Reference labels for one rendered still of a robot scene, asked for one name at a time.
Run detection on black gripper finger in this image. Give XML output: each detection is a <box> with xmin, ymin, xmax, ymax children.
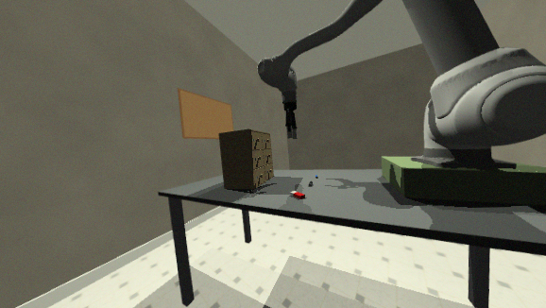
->
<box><xmin>285</xmin><ymin>109</ymin><xmax>294</xmax><ymax>138</ymax></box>
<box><xmin>292</xmin><ymin>113</ymin><xmax>297</xmax><ymax>139</ymax></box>

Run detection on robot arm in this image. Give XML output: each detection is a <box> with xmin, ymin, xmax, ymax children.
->
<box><xmin>258</xmin><ymin>0</ymin><xmax>546</xmax><ymax>168</ymax></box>

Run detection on small wooden chest of drawers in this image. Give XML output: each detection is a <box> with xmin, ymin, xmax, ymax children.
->
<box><xmin>219</xmin><ymin>129</ymin><xmax>271</xmax><ymax>189</ymax></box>

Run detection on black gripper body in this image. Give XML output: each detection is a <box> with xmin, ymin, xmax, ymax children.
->
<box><xmin>283</xmin><ymin>102</ymin><xmax>297</xmax><ymax>115</ymax></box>

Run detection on wooden drawer front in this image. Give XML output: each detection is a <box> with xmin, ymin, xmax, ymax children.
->
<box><xmin>249</xmin><ymin>131</ymin><xmax>263</xmax><ymax>149</ymax></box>
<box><xmin>264</xmin><ymin>163</ymin><xmax>273</xmax><ymax>180</ymax></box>
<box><xmin>253</xmin><ymin>166</ymin><xmax>265</xmax><ymax>187</ymax></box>
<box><xmin>251</xmin><ymin>150</ymin><xmax>264</xmax><ymax>168</ymax></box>
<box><xmin>262</xmin><ymin>133</ymin><xmax>271</xmax><ymax>148</ymax></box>
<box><xmin>264</xmin><ymin>149</ymin><xmax>272</xmax><ymax>164</ymax></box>

